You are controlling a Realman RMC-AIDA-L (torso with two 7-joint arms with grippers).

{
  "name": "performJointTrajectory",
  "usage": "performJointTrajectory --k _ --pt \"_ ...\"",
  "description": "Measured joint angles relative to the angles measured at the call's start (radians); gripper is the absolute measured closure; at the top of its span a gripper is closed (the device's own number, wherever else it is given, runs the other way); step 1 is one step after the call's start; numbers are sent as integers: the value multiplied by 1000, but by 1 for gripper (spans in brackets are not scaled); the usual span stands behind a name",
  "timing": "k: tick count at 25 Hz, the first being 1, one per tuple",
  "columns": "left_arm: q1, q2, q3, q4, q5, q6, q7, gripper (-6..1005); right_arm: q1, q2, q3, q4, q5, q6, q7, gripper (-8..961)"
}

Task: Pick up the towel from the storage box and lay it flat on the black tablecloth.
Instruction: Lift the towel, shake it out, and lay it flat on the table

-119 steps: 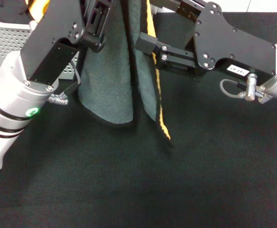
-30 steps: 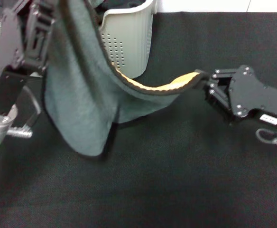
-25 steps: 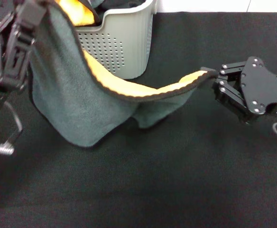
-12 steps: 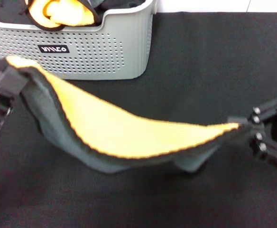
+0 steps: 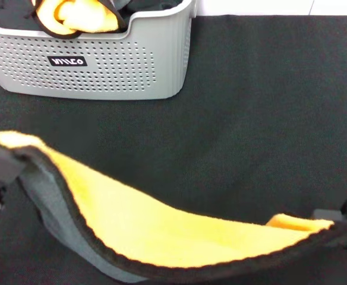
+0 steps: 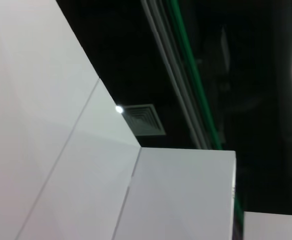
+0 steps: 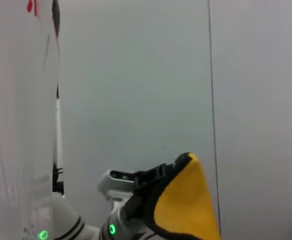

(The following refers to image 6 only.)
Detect white ceiling conduit pipes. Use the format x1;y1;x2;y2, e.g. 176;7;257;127
140;0;213;151

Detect square ceiling air vent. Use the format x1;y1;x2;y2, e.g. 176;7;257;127
122;103;167;137

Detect green ceiling pipe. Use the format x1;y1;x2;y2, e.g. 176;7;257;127
165;0;246;240

